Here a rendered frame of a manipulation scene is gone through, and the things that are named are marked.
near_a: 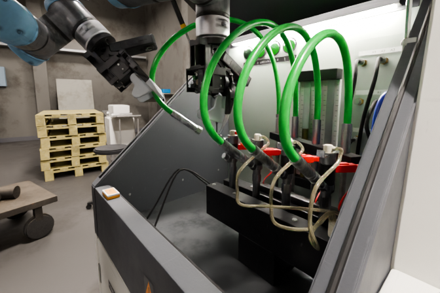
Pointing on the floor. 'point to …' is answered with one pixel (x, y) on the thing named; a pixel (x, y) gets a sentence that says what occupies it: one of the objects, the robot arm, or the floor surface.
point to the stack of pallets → (70, 141)
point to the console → (423, 170)
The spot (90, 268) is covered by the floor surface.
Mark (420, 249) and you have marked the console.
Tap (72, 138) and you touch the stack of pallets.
